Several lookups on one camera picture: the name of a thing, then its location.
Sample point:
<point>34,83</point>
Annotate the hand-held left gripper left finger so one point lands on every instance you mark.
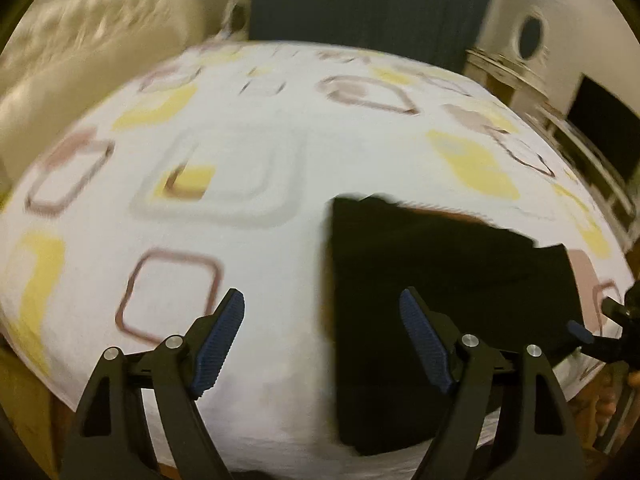
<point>220,340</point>

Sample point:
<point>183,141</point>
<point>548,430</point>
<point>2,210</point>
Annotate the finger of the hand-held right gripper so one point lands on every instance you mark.
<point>612,307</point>
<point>580,331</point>

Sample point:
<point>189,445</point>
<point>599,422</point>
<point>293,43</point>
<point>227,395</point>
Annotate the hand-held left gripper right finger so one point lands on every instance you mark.
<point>425,345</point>

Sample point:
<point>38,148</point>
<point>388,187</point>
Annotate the black pants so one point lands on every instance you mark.
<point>425,260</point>

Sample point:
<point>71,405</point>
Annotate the white patterned bed sheet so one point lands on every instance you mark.
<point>200,240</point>

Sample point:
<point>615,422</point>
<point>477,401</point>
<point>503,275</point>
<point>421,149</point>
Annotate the white low cabinet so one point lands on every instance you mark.
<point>590,165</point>

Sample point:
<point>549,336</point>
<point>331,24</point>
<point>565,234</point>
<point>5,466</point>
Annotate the black flat screen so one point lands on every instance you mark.
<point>605,120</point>

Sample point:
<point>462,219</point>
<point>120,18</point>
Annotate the white dressing table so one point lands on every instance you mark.
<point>500,72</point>

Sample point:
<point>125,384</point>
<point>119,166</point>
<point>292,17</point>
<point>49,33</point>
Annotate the white oval vanity mirror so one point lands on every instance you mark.
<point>530,35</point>

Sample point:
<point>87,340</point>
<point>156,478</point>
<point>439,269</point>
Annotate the cream tufted headboard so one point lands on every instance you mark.
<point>75,50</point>

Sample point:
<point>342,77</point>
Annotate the small desk fan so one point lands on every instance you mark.
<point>236,16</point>

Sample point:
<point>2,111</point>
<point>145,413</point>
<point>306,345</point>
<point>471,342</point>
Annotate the dark green curtain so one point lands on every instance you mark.
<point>375,5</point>

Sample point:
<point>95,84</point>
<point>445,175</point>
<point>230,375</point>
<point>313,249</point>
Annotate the wooden bed frame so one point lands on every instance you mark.
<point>25,410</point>

